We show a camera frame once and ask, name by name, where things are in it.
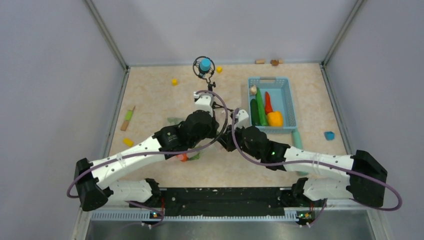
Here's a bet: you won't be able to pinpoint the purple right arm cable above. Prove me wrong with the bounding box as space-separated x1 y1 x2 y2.
231 107 403 228

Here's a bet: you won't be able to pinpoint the wrinkled orange-red chili pepper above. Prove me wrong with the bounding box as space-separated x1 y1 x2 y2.
264 91 274 115

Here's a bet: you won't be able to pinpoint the yellow block near left edge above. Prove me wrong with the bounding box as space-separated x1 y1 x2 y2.
122 138 134 147

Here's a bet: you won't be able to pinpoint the smooth orange carrot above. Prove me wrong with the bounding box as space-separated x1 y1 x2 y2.
177 154 189 162

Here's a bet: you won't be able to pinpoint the wooden cork pieces at wall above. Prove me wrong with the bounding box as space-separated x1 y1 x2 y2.
254 59 285 66

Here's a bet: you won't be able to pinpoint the yellow cube near microphone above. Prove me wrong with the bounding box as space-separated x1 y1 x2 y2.
216 66 223 74

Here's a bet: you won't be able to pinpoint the blue microphone in shock mount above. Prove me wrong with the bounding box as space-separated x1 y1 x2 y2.
192 56 216 80

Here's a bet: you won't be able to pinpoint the yellow cube left of microphone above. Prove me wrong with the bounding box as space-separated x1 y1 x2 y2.
171 78 178 86

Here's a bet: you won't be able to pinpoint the light blue perforated plastic basket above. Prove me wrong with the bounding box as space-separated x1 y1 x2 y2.
247 76 298 134

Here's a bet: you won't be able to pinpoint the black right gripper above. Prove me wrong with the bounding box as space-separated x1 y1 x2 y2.
217 122 262 160

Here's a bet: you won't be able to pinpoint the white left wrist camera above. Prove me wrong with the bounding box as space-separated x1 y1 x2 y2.
193 92 215 117

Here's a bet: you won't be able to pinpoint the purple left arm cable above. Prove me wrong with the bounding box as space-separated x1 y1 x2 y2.
66 90 229 220

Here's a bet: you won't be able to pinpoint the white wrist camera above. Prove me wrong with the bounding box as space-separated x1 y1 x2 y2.
232 109 251 129
193 92 215 117

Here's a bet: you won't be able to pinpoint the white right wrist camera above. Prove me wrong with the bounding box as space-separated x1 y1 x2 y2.
232 109 251 129

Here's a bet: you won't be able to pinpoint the yellow bell pepper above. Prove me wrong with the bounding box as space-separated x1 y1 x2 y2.
266 111 284 127

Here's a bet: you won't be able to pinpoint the pale green bitter gourd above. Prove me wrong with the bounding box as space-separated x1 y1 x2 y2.
167 117 185 125

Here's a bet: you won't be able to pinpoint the clear pink zip top bag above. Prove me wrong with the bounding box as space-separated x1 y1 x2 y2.
165 105 233 163

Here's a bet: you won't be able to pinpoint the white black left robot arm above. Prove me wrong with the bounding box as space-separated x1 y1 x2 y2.
70 110 219 212

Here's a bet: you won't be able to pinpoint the green leafy vegetable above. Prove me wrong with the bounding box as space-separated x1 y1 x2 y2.
255 88 268 126

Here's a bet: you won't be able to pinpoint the blue cube block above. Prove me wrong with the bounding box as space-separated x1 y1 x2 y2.
324 131 336 141

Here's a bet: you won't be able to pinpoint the teal cylinder roller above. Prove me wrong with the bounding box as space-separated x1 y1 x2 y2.
292 128 308 177

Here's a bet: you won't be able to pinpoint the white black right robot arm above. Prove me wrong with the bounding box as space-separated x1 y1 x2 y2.
218 126 388 208

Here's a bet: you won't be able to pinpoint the dark green cucumber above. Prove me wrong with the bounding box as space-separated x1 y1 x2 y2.
249 98 261 126

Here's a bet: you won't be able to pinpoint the green and wood block stick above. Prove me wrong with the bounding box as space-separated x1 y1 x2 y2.
120 105 136 132

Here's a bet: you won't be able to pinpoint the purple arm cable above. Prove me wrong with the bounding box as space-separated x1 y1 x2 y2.
66 90 229 220
231 107 403 228

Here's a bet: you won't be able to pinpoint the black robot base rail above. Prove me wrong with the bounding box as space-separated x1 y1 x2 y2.
142 187 324 217

